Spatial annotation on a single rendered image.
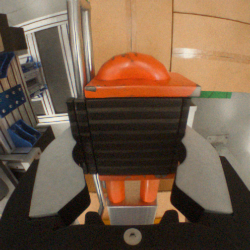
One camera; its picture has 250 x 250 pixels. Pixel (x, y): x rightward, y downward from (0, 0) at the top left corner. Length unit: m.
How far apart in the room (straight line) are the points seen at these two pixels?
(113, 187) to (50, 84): 1.18
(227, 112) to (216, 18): 1.15
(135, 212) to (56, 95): 1.19
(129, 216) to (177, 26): 0.78
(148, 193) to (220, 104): 1.60
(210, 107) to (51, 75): 1.50
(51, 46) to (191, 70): 0.96
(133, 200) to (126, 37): 0.71
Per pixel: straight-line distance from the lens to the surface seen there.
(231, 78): 1.00
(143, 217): 0.21
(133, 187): 0.21
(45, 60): 1.27
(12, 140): 0.70
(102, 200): 0.18
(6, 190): 0.68
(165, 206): 0.50
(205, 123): 1.74
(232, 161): 1.76
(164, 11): 0.82
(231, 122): 1.92
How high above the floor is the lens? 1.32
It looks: 61 degrees down
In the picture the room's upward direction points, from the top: 179 degrees counter-clockwise
